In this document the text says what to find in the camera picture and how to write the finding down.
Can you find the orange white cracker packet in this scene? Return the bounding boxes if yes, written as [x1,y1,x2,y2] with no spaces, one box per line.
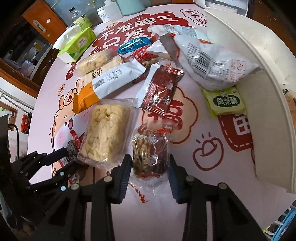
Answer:
[73,59,151,114]

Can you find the teal canister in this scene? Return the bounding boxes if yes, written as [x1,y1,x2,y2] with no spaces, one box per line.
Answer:
[116,0,146,16]

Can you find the small clear rice cracker packet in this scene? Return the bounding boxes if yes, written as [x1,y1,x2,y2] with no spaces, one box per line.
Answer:
[74,50,111,75]

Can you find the white pill bottle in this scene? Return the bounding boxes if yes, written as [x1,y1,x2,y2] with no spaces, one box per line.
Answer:
[97,6,111,24]

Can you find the white appliance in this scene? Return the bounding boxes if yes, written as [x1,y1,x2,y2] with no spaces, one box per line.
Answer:
[193,0,249,14]

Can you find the dark red snack packet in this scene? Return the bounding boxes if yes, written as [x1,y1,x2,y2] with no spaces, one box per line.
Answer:
[135,65,185,117]

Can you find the green pastry packet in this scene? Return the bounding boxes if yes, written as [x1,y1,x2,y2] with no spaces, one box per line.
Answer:
[201,87,247,119]

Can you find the red object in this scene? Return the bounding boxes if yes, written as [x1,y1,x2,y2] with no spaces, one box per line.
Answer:
[20,113,31,133]

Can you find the clear nut snack packet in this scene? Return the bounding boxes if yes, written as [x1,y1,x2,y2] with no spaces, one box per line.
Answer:
[131,124,174,180]

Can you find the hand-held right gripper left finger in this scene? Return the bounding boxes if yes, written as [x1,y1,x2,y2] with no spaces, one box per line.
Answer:
[30,154,133,241]

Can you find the printed pink tablecloth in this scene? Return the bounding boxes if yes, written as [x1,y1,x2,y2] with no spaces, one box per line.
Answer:
[27,0,296,241]

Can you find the white storage bin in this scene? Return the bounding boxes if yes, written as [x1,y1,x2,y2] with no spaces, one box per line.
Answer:
[205,8,296,194]

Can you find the black cable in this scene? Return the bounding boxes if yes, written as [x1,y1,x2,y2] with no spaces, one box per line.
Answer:
[8,124,21,160]

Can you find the blue plastic basket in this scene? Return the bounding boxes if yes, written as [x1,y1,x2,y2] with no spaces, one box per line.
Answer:
[262,206,296,241]

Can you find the clear bottle green label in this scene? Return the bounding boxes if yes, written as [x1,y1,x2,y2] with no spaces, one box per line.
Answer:
[69,7,93,29]

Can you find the white squeeze bottle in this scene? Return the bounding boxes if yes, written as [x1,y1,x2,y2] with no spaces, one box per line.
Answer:
[103,0,123,20]

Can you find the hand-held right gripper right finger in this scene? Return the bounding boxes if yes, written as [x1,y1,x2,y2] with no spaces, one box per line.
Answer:
[168,154,267,241]

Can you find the blue foil snack packet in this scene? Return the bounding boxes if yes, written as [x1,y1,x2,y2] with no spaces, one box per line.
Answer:
[118,37,152,54]

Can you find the small red wrapper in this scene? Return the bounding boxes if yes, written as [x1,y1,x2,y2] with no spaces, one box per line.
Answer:
[69,130,82,149]

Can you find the large clear rice cracker packet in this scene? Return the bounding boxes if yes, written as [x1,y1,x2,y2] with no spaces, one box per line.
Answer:
[76,98,139,168]

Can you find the large white snack bag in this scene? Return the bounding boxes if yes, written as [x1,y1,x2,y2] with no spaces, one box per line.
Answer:
[150,24,260,91]

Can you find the wooden cabinet door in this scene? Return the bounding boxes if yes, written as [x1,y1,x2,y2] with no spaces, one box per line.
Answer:
[22,0,67,44]

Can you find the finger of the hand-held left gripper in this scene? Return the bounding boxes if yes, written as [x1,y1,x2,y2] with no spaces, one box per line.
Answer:
[14,141,78,173]
[25,160,88,195]

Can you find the small white snack packet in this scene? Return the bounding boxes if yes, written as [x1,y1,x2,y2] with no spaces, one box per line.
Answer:
[146,40,173,61]

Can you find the red nut snack packet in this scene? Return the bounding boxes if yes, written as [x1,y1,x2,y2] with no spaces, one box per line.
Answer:
[129,45,160,69]

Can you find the green tissue pack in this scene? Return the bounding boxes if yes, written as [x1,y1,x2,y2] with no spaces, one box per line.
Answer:
[57,25,96,63]

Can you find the beige cracker packet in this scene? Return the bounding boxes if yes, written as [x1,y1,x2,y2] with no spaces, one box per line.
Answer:
[77,56,130,93]

